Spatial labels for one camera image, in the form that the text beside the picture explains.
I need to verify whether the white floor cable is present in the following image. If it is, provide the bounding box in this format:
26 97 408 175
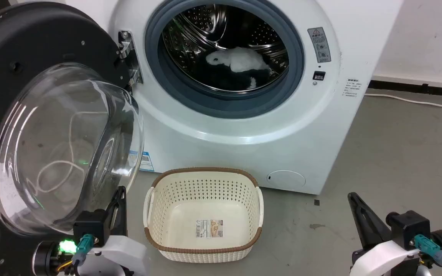
365 93 442 109

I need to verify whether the round white filter cover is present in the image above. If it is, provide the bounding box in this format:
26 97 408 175
266 170 307 188

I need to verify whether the stainless steel washer drum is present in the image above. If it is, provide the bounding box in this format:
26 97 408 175
162 4 290 92

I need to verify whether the cream laundry basket brown rim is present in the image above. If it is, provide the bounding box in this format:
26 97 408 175
143 167 264 263

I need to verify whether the black baseboard strip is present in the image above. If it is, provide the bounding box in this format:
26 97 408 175
369 75 442 98

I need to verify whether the small printed text label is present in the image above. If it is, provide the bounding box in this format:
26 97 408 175
345 79 361 98

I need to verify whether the blue and white sticker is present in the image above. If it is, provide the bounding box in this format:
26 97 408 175
129 150 155 172

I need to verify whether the white fluffy garment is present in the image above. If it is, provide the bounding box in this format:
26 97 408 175
206 47 272 89

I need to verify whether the chrome door hinge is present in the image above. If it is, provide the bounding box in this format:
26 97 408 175
117 31 143 87

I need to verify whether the teal left cable connector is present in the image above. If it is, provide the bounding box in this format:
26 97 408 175
71 234 93 266

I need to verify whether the dark garment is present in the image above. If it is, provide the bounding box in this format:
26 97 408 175
201 63 271 92

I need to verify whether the white front-load washing machine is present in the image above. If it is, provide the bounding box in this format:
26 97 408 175
66 0 404 195

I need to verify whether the paper label in basket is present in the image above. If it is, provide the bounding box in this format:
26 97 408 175
196 219 224 238

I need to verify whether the grey warning sticker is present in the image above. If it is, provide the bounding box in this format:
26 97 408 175
307 27 332 64

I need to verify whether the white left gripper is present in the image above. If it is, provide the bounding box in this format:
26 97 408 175
76 186 149 276

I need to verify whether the black washer door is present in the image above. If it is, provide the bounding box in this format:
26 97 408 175
0 2 145 276

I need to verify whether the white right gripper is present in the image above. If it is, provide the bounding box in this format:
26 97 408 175
347 193 422 276

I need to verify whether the teal cable connector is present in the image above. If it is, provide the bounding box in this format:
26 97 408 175
413 235 442 267
71 234 93 266

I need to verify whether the teal right cable connector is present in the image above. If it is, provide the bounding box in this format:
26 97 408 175
413 235 442 267

